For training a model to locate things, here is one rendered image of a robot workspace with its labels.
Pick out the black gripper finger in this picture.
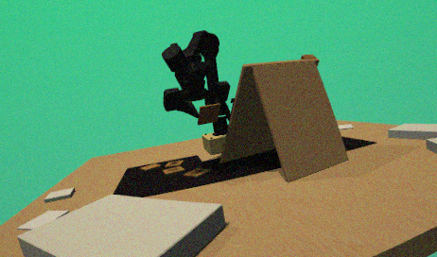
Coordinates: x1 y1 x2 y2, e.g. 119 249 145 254
176 92 199 118
209 87 222 105

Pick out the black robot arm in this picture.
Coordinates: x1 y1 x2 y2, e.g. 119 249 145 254
162 30 230 136

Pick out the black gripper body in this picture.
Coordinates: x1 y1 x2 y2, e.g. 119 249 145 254
164 78 231 111

